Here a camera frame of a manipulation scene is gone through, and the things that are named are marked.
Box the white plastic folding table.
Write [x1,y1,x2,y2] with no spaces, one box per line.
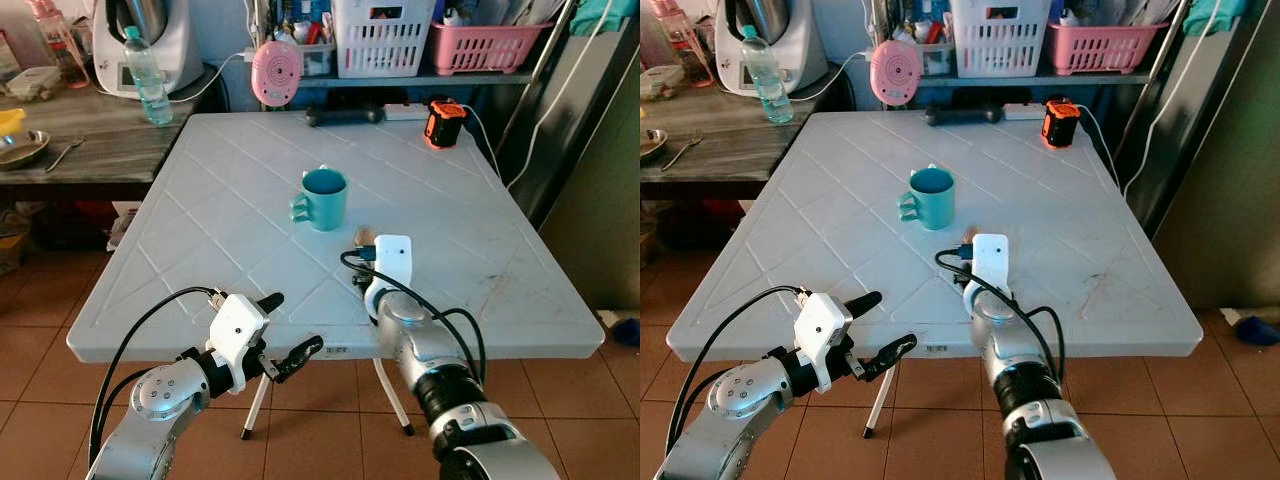
[66,111,607,442]
[667,111,1205,440]

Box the teal ceramic mug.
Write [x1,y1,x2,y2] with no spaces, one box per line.
[290,165,350,233]
[897,165,957,232]

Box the black bar-shaped device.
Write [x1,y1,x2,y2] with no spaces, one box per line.
[304,104,387,129]
[924,104,1005,128]

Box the dark wooden side table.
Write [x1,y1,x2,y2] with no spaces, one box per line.
[640,84,853,199]
[0,84,227,201]

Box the pink round speaker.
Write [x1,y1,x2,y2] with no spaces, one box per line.
[869,40,924,108]
[250,40,304,109]

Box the metal fork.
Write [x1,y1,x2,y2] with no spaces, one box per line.
[42,134,87,174]
[659,129,705,172]

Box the clear plastic water bottle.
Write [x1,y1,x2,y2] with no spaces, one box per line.
[122,26,174,128]
[740,25,794,126]

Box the orange black battery pack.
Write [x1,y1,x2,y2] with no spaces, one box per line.
[1040,99,1086,150]
[423,99,470,150]

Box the white kitchen appliance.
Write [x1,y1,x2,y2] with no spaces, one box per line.
[92,0,205,100]
[714,0,830,98]

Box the white plastic basket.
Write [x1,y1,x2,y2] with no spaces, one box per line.
[947,0,1052,80]
[329,0,438,80]

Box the clear plastic food container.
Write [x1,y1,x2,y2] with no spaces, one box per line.
[640,64,687,102]
[2,65,64,102]

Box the pink drinking bottle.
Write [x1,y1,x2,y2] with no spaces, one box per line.
[649,0,714,88]
[26,0,90,90]

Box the pink plastic basket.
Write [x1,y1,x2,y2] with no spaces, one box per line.
[431,21,555,77]
[1046,21,1170,77]

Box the teal cloth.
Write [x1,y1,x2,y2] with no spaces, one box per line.
[569,0,640,37]
[1182,0,1252,37]

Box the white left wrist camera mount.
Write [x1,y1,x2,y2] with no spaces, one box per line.
[206,293,270,394]
[794,293,854,393]

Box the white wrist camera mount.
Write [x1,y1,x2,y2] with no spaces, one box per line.
[206,293,270,394]
[971,234,1012,292]
[794,293,854,393]
[372,235,414,292]

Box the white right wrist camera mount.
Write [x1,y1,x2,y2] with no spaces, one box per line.
[372,235,414,292]
[971,234,1012,292]

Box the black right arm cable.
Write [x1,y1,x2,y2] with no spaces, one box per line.
[339,249,488,388]
[935,248,1067,386]

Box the dark wall shelf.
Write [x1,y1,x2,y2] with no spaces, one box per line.
[915,70,1181,93]

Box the black metal frame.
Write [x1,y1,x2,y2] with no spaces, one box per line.
[494,0,641,232]
[1113,0,1273,238]

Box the long white hanging cable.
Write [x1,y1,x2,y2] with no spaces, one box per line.
[504,0,617,192]
[1119,0,1227,198]

